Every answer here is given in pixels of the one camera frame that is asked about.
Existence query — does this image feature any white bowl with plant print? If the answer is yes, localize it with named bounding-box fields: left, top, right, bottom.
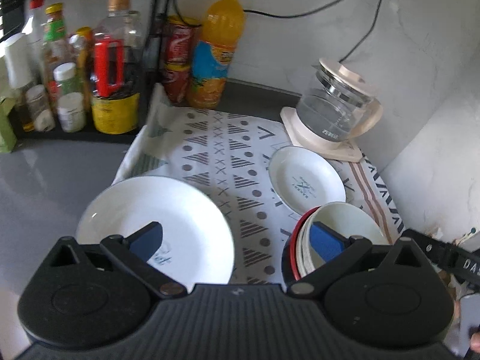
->
left=310, top=202, right=390, bottom=265

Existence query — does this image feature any red and black bowl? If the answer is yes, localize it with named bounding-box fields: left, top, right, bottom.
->
left=281, top=206, right=319, bottom=286

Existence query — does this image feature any white plate with blue script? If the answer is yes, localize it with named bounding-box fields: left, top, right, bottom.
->
left=76, top=175, right=235, bottom=290

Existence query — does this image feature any small white plate blue logo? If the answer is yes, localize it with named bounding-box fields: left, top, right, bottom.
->
left=268, top=146, right=347, bottom=215

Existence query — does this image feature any white bowl yellow-green outside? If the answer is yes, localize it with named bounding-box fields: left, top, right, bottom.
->
left=295, top=207, right=325, bottom=278

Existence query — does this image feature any black metal kitchen rack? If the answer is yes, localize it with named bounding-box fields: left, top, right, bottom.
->
left=0, top=0, right=181, bottom=146

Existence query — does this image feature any person right hand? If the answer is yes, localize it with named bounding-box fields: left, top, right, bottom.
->
left=453, top=299, right=480, bottom=357

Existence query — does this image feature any cream kettle base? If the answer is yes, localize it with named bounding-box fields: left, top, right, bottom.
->
left=280, top=106, right=363, bottom=163

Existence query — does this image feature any patterned white table cloth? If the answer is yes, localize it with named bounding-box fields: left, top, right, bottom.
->
left=112, top=82, right=406, bottom=285

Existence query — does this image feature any green carton box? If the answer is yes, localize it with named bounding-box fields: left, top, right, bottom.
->
left=0, top=97, right=17, bottom=154

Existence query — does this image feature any red cap clear bottle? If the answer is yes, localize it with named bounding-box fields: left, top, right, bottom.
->
left=22, top=0, right=45, bottom=84

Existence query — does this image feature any green label sauce bottle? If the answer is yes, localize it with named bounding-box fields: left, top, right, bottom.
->
left=42, top=2, right=72, bottom=114

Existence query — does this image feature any white top oil bottle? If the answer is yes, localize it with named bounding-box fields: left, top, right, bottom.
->
left=5, top=33, right=35, bottom=133

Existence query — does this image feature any red snack can stack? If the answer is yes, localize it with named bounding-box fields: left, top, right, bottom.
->
left=161, top=16, right=199, bottom=104

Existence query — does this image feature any orange juice bottle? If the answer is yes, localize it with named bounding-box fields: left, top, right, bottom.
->
left=186, top=0, right=246, bottom=109

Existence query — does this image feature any glass electric kettle cream handle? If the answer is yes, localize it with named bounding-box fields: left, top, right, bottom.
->
left=296, top=58, right=383, bottom=142

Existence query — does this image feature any soy sauce jug red handle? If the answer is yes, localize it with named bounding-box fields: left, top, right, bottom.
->
left=90, top=0, right=143, bottom=135

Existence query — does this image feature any black kettle power cable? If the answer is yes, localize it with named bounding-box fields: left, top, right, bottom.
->
left=338, top=0, right=396, bottom=63

